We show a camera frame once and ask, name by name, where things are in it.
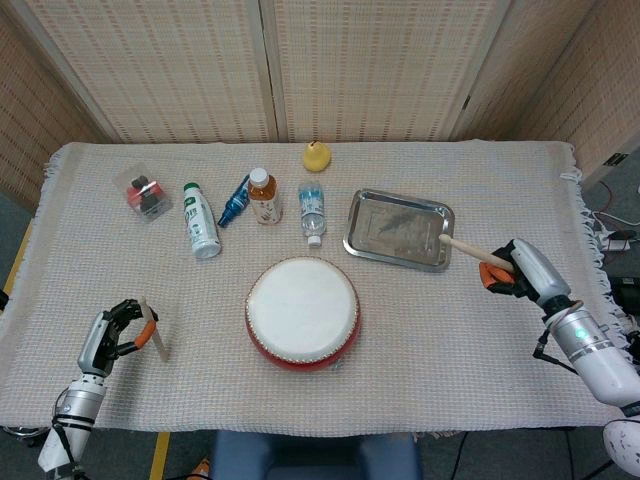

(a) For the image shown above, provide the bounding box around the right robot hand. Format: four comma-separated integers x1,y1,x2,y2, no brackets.
478,238,572,307

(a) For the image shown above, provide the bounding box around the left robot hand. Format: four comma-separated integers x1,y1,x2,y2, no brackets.
77,298,160,377

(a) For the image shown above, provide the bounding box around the wooden drumstick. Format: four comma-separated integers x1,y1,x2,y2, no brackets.
438,233,515,273
140,295,171,362

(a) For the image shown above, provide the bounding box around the red drum white head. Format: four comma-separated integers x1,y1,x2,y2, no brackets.
244,256,362,374

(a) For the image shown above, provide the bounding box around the rectangular metal tray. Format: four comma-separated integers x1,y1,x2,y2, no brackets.
342,188,456,274

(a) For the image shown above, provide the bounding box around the black box on floor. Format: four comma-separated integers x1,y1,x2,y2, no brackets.
605,276,640,317

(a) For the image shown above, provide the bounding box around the clear box with coffee capsules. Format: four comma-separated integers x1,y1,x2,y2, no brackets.
115,164,174,225

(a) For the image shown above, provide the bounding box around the beige woven tablecloth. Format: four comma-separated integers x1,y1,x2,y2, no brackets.
0,141,636,436

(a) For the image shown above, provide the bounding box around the white bottle green cap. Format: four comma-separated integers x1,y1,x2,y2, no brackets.
182,182,222,260

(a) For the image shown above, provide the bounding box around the small blue bottle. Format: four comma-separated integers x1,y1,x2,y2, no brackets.
216,174,251,229

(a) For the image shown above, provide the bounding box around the amber tea bottle white cap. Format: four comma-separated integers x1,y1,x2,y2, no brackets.
247,167,284,226

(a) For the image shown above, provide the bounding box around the clear water bottle blue label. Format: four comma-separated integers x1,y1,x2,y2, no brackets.
297,180,328,248

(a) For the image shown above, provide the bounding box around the blue seat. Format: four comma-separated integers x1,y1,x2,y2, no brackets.
208,429,423,480

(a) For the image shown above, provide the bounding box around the yellow pear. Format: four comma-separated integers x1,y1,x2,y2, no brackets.
302,140,333,174

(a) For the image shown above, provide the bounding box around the bamboo folding screen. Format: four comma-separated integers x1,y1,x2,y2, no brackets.
0,0,640,201

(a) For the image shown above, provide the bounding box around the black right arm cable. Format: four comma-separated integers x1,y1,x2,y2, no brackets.
532,329,576,374

